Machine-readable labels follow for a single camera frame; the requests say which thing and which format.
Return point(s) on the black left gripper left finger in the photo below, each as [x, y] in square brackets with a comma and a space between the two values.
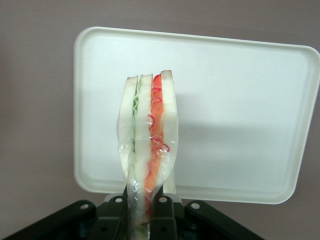
[111, 217]

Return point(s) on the triangle sandwich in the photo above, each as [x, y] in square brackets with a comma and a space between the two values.
[147, 125]

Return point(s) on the beige plastic tray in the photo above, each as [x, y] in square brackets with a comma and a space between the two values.
[237, 112]

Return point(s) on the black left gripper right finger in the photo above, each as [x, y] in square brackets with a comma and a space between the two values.
[163, 217]

